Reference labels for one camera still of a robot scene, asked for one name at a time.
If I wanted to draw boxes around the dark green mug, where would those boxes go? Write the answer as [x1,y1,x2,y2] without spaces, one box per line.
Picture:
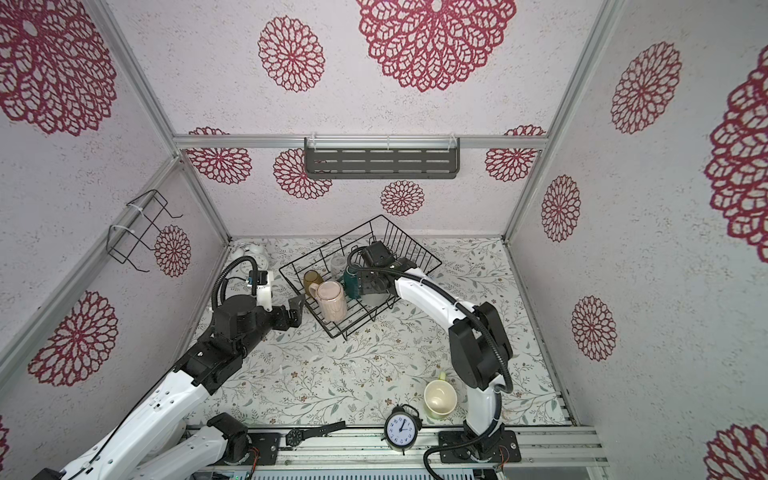
[343,267,361,300]

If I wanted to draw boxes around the clear glass cup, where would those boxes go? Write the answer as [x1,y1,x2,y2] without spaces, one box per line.
[329,255,347,281]

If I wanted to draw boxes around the pink mug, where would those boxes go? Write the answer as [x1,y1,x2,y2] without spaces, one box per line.
[310,280,348,324]

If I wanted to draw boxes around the amber glass cup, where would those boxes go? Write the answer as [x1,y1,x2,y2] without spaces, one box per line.
[302,269,324,298]

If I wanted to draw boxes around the light green mug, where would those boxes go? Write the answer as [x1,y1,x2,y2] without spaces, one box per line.
[423,372,458,420]

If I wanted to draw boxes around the cream cup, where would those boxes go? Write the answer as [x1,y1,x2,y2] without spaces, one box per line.
[360,293,390,309]

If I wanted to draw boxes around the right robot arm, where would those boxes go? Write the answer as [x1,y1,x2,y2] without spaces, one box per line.
[347,241,513,437]

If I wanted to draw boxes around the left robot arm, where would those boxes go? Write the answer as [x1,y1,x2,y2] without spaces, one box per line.
[36,295,305,479]

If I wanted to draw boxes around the black wristwatch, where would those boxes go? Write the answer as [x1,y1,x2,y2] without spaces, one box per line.
[285,421,347,448]

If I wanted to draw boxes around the black alarm clock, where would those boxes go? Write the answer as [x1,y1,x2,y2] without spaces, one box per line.
[383,404,423,454]

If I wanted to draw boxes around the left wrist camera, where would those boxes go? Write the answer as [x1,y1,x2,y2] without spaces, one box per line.
[248,270,274,312]

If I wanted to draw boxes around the black wire dish rack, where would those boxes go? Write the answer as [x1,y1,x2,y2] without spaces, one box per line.
[279,215,442,339]

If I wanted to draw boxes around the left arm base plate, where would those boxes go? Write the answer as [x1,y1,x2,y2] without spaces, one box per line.
[213,432,283,467]

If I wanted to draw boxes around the grey wall shelf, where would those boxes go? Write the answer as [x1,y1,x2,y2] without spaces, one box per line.
[303,137,461,180]

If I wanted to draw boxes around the black wire wall basket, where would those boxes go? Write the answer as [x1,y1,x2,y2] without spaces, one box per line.
[104,189,183,273]

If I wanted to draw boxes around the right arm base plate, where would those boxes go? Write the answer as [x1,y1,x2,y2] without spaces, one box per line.
[438,429,522,464]

